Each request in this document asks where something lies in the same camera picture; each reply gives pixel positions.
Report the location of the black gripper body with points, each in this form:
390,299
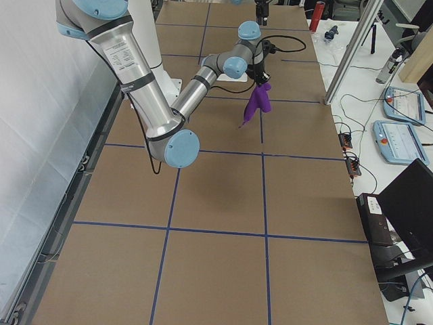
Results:
258,70
261,9

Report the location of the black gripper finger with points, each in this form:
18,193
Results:
262,21

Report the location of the purple towel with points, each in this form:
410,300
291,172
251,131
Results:
259,100

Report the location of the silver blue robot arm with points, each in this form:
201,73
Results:
125,31

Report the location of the red cylinder tube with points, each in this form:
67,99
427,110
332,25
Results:
317,14

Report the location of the folded dark umbrella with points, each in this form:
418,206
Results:
331,33

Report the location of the crumpled clear plastic wrap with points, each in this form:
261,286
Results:
337,46

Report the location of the grey water bottle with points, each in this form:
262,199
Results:
390,65

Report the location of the blue teach pendant far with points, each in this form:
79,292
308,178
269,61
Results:
404,105

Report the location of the blue teach pendant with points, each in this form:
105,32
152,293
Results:
398,142
404,105

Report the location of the blue teach pendant near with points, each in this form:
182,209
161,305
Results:
398,142

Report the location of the black monitor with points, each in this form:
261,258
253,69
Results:
407,204

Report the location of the black box with label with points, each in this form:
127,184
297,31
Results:
374,222

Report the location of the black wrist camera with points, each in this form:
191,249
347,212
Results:
268,48

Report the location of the aluminium frame post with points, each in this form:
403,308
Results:
363,25

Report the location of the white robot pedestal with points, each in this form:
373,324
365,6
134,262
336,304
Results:
144,30

